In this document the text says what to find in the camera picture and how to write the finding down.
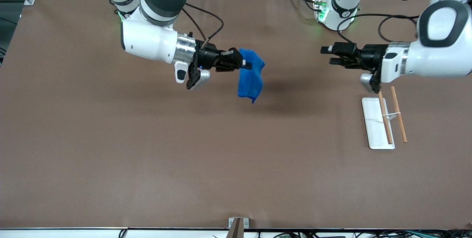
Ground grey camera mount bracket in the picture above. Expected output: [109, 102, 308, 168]
[228, 217, 249, 238]

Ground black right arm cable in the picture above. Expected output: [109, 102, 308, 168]
[181, 3, 225, 44]

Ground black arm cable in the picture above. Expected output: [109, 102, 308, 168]
[181, 3, 225, 44]
[337, 13, 421, 44]

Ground brown table cover sheet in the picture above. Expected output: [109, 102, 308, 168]
[0, 0, 472, 230]

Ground teal cable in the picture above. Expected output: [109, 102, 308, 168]
[404, 231, 448, 237]

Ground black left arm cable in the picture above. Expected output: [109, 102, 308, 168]
[337, 13, 421, 44]

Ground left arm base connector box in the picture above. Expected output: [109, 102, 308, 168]
[313, 0, 330, 23]

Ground white towel rack wooden bars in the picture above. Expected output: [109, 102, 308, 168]
[361, 86, 408, 150]

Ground blue microfibre towel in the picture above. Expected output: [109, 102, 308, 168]
[237, 48, 266, 104]

